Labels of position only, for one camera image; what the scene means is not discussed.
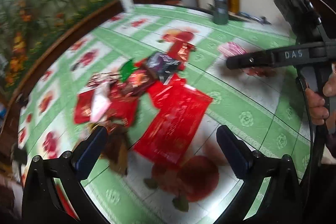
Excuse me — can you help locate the small red snack packet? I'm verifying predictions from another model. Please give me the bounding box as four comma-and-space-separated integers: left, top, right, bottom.
167, 42, 196, 71

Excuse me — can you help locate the person's right hand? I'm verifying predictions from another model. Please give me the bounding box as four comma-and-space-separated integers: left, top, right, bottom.
305, 73, 336, 130

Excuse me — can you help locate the green snack packet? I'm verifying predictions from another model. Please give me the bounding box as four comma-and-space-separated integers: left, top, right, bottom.
119, 59, 138, 83

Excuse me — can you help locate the large red snack bag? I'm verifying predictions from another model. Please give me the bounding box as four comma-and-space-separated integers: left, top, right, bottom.
133, 73, 213, 167

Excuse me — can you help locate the red foil snack packet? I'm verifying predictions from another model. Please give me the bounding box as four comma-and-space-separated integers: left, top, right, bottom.
118, 68, 158, 97

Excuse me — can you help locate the pink striped snack packet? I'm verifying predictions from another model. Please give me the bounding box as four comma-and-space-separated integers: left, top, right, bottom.
218, 42, 246, 58

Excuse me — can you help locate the purple black snack packet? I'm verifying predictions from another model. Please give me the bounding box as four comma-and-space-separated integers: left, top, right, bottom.
145, 52, 181, 84

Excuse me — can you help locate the brown gold snack bag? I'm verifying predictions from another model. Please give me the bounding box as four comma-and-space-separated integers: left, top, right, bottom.
89, 121, 129, 176

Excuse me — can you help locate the dark red snack packet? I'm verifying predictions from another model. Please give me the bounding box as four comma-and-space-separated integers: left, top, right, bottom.
73, 89, 138, 127

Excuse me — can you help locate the pink white snack packet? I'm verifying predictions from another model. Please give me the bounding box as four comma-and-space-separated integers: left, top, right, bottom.
90, 82, 111, 123

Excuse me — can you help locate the green patterned tablecloth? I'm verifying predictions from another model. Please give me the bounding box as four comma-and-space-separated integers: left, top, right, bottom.
18, 5, 309, 223

